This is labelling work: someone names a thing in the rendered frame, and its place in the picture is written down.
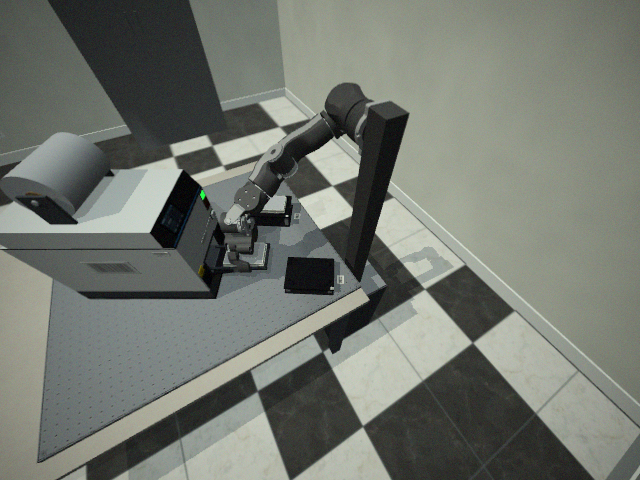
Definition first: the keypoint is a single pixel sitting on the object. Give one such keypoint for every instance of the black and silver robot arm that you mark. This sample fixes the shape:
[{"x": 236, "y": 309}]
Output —
[{"x": 274, "y": 167}]

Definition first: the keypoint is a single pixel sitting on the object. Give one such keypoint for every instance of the grey cylinder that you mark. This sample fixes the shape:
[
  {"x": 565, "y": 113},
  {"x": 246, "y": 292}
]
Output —
[{"x": 66, "y": 168}]

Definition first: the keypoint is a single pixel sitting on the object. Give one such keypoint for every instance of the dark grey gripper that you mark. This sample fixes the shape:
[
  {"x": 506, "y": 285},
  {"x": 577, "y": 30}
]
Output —
[{"x": 242, "y": 243}]

